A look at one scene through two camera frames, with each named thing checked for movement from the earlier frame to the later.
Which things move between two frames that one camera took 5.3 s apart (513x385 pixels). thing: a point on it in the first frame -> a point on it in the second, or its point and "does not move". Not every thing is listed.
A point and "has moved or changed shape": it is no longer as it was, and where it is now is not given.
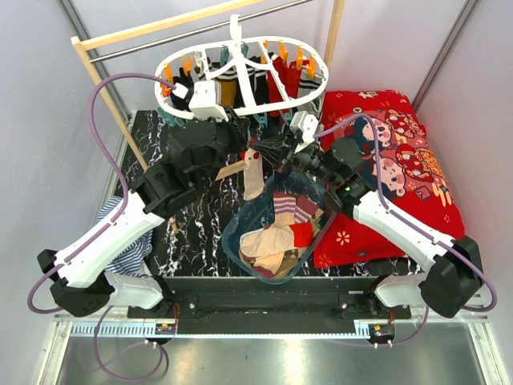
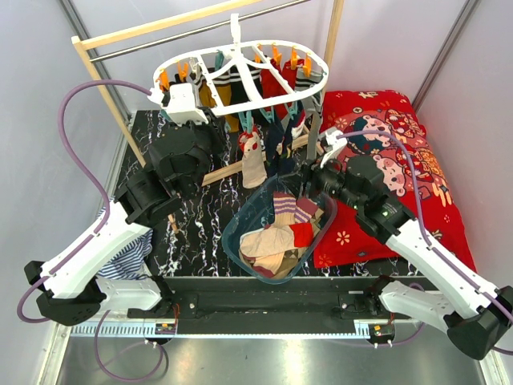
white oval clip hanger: x=236 y=38 has moved or changed shape
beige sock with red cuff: x=253 y=174 has moved or changed shape
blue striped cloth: x=134 y=260 does not move
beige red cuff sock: x=274 y=241 does not move
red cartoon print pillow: x=410 y=179 does not move
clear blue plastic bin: x=276 y=233 does not move
